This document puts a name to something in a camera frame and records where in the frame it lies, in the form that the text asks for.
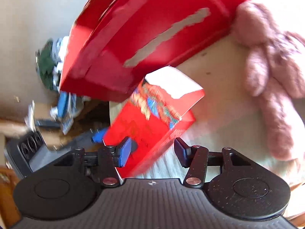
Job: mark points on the green white bag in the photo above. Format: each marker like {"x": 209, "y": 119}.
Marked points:
{"x": 48, "y": 64}

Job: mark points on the pink plush bunny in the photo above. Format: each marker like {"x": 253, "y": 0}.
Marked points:
{"x": 274, "y": 76}

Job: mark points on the person's left forearm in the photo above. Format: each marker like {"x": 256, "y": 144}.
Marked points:
{"x": 12, "y": 127}

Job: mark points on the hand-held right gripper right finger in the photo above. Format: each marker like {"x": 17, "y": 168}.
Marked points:
{"x": 180, "y": 153}

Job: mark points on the large red cardboard box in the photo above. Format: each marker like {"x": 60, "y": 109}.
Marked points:
{"x": 143, "y": 33}

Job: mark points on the beige desktop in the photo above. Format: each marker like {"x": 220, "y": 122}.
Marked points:
{"x": 221, "y": 95}

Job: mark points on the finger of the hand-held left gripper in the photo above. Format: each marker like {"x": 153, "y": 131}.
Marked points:
{"x": 99, "y": 136}

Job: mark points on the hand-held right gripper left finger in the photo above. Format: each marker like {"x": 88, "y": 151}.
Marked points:
{"x": 124, "y": 152}

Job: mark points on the blue white packet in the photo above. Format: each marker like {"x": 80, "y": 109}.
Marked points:
{"x": 64, "y": 108}

